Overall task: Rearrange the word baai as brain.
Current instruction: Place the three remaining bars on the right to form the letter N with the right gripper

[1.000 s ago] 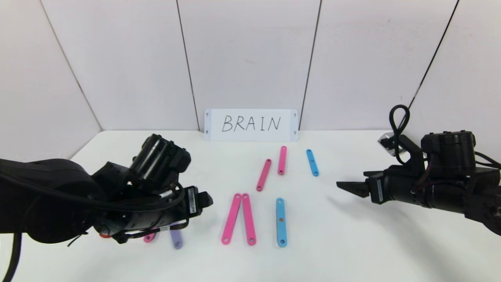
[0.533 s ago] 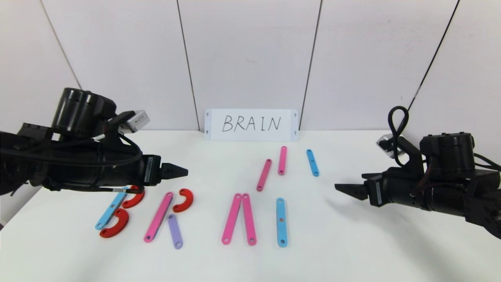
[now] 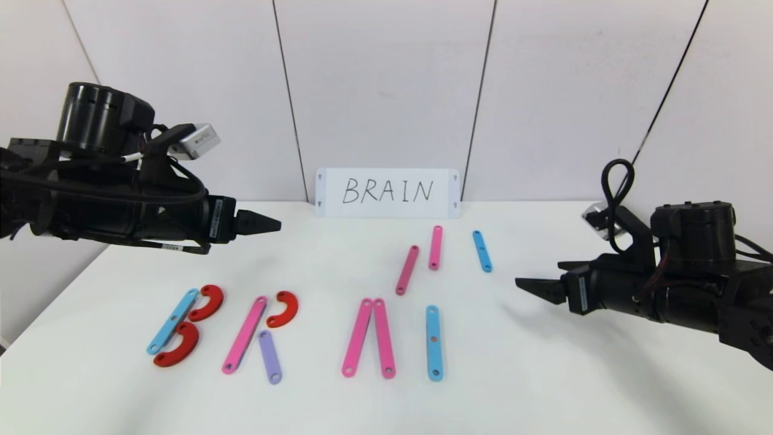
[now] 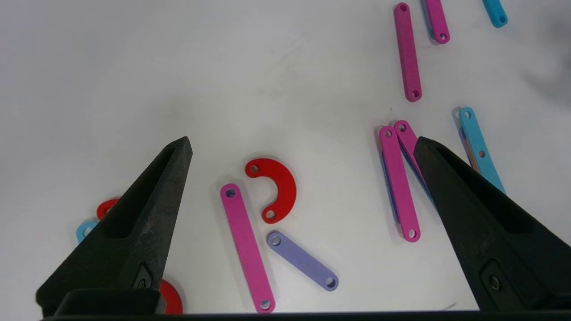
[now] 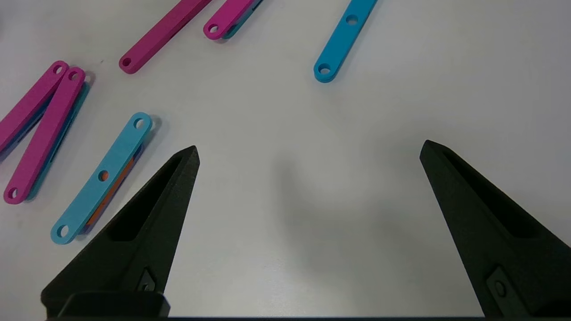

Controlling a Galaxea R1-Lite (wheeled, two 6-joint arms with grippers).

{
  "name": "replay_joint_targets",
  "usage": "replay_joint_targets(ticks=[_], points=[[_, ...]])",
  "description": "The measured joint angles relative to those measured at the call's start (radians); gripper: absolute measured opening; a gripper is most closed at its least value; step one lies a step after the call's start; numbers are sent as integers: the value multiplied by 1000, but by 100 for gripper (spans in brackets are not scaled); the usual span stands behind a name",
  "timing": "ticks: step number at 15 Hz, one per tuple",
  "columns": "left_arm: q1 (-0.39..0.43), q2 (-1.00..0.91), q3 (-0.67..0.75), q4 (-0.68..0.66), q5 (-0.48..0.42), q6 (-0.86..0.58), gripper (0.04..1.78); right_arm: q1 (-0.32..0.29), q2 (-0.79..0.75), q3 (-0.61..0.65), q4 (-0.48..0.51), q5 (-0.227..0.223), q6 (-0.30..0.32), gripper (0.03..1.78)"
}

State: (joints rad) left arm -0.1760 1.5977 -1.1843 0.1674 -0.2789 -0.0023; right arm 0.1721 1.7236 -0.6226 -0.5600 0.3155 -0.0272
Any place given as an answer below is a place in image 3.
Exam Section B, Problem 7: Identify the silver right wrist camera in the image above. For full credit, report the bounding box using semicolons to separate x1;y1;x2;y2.
581;202;626;241

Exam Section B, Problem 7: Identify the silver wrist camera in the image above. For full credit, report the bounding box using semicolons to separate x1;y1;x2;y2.
169;123;222;161
581;202;626;241

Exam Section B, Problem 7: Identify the white BRAIN sign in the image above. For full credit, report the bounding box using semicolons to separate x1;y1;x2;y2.
315;167;461;219

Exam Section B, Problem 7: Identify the short purple bar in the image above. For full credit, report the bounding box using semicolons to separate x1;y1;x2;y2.
258;330;283;385

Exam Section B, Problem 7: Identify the light blue three-hole bar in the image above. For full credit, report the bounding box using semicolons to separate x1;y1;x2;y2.
426;305;444;382
147;288;200;355

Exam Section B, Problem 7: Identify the black looped cable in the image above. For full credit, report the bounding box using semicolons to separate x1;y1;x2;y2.
601;159;636;254

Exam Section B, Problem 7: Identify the short blue bar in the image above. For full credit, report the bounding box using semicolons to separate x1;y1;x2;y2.
473;230;493;273

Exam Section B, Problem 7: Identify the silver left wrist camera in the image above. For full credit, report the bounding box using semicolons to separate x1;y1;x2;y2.
169;123;222;161

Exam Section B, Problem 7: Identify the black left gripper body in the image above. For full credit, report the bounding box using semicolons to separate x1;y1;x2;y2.
141;173;238;251

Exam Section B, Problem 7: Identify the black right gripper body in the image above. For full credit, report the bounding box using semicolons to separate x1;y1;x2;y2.
562;254;659;322

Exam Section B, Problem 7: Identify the red C-shaped piece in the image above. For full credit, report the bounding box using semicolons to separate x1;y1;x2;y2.
188;284;224;322
266;291;299;329
153;321;200;369

